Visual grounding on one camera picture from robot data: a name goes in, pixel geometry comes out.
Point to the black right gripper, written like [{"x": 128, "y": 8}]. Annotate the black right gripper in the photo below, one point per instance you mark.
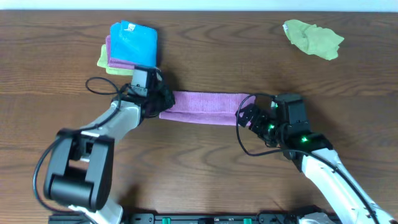
[{"x": 261, "y": 116}]

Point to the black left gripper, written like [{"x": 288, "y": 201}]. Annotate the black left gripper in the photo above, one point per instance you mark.
[{"x": 162, "y": 101}]

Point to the purple microfiber cloth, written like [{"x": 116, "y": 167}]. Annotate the purple microfiber cloth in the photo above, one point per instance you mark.
[{"x": 206, "y": 108}]

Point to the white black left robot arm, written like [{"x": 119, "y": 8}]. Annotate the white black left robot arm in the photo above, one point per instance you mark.
[{"x": 80, "y": 169}]

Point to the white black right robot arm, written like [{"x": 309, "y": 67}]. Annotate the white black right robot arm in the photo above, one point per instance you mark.
[{"x": 318, "y": 161}]

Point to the purple folded cloth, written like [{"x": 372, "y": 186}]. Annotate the purple folded cloth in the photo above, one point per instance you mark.
[{"x": 114, "y": 62}]

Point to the blue folded cloth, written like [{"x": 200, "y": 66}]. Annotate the blue folded cloth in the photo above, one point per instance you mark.
[{"x": 133, "y": 44}]

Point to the light green folded cloth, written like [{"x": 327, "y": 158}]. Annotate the light green folded cloth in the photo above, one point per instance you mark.
[{"x": 103, "y": 63}]

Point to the crumpled green cloth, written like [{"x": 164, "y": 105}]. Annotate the crumpled green cloth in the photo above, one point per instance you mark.
[{"x": 313, "y": 40}]

